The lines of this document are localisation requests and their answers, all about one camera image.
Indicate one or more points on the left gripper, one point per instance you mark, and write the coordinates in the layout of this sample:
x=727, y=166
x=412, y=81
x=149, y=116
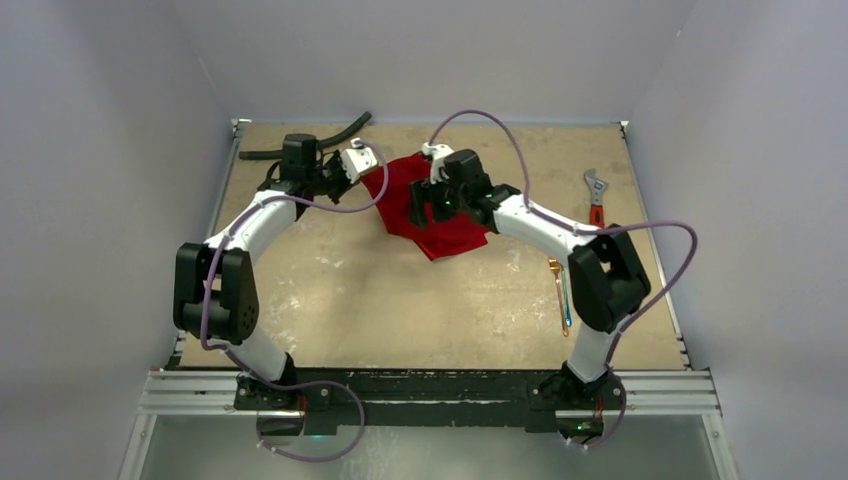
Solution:
x=336, y=162

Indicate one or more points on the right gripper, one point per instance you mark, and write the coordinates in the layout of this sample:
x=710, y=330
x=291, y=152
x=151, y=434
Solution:
x=420, y=204

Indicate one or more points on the red cloth napkin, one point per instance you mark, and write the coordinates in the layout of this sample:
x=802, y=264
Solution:
x=439, y=239

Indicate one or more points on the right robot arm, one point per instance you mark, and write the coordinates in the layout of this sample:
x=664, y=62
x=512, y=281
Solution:
x=607, y=279

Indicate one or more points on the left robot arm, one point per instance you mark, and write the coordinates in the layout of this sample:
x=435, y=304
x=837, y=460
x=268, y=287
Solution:
x=215, y=294

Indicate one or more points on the gold fork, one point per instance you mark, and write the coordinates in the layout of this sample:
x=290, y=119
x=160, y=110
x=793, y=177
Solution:
x=557, y=271

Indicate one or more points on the blue utensil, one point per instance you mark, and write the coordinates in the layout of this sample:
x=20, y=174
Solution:
x=568, y=320

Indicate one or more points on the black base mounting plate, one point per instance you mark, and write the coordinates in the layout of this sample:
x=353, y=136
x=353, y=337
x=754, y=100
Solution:
x=537, y=401

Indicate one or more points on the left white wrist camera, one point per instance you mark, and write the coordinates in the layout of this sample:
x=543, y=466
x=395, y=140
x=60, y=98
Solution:
x=358, y=160

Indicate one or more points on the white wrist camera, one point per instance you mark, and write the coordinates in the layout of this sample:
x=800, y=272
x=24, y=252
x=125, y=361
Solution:
x=358, y=160
x=436, y=155

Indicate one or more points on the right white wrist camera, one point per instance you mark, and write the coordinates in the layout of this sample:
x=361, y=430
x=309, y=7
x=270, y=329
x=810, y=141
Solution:
x=436, y=155

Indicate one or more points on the adjustable wrench orange handle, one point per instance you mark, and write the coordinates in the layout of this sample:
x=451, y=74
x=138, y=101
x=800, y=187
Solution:
x=597, y=188

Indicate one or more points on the aluminium frame rail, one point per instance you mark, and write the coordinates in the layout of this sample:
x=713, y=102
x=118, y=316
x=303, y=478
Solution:
x=339, y=292

